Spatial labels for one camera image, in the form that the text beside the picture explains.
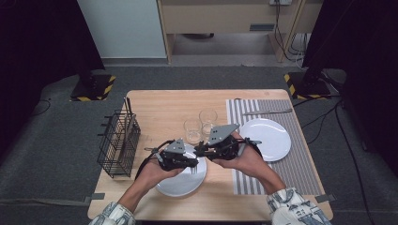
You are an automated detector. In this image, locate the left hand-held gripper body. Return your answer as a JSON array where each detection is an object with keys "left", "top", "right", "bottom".
[{"left": 155, "top": 138, "right": 190, "bottom": 173}]

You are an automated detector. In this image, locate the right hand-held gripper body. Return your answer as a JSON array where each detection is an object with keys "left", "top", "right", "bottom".
[{"left": 207, "top": 123, "right": 263, "bottom": 161}]

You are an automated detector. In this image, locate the clear drinking glass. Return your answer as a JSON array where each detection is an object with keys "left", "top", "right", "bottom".
[
  {"left": 183, "top": 118, "right": 204, "bottom": 145},
  {"left": 202, "top": 124, "right": 214, "bottom": 144},
  {"left": 198, "top": 108, "right": 219, "bottom": 132}
]

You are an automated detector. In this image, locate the white plate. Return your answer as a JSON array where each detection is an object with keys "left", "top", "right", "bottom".
[
  {"left": 238, "top": 117, "right": 292, "bottom": 163},
  {"left": 155, "top": 143, "right": 208, "bottom": 198}
]

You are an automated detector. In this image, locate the metal knife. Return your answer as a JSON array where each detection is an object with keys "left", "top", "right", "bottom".
[{"left": 243, "top": 108, "right": 294, "bottom": 116}]

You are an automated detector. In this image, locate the black wire cutlery basket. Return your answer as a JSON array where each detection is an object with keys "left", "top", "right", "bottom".
[{"left": 97, "top": 109, "right": 142, "bottom": 179}]

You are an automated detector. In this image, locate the person's left hand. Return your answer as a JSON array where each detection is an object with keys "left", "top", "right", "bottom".
[{"left": 134, "top": 157, "right": 185, "bottom": 192}]

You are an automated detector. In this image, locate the person's right hand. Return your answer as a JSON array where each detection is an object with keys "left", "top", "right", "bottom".
[{"left": 212, "top": 131, "right": 280, "bottom": 186}]

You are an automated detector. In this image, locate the metal cutlery piece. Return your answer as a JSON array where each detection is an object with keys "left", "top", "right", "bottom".
[{"left": 119, "top": 113, "right": 137, "bottom": 162}]

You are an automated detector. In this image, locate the grey striped placemat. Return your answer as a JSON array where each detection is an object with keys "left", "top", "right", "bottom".
[{"left": 225, "top": 98, "right": 323, "bottom": 196}]

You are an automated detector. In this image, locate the grey tape strip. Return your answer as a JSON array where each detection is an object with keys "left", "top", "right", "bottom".
[
  {"left": 314, "top": 193, "right": 337, "bottom": 204},
  {"left": 84, "top": 192, "right": 106, "bottom": 204}
]

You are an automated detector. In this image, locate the black stand with striped base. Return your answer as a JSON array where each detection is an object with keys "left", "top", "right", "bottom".
[
  {"left": 69, "top": 46, "right": 116, "bottom": 102},
  {"left": 283, "top": 62, "right": 332, "bottom": 100}
]

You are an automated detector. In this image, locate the wooden cabinet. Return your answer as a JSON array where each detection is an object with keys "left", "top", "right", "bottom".
[{"left": 157, "top": 0, "right": 324, "bottom": 65}]

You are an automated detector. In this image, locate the white cabinet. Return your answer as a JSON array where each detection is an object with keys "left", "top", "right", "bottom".
[{"left": 76, "top": 0, "right": 167, "bottom": 59}]

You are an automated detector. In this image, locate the black curtain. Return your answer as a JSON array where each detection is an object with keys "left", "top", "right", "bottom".
[
  {"left": 0, "top": 0, "right": 106, "bottom": 158},
  {"left": 301, "top": 0, "right": 398, "bottom": 177}
]

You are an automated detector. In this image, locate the left hand-held gripper cable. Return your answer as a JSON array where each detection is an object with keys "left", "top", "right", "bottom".
[{"left": 134, "top": 139, "right": 176, "bottom": 181}]

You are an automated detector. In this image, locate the hand-held gripper cable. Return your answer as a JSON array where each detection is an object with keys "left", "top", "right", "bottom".
[
  {"left": 243, "top": 137, "right": 265, "bottom": 158},
  {"left": 134, "top": 139, "right": 176, "bottom": 181}
]

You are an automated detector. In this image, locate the right hand-held gripper cable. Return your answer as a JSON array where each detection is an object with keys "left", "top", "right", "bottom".
[{"left": 243, "top": 137, "right": 265, "bottom": 158}]

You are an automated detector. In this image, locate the black power cable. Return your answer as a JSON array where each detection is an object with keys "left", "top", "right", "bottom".
[{"left": 274, "top": 3, "right": 306, "bottom": 63}]

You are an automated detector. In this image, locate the long black floor cable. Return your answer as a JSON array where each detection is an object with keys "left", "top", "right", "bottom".
[{"left": 333, "top": 99, "right": 376, "bottom": 225}]

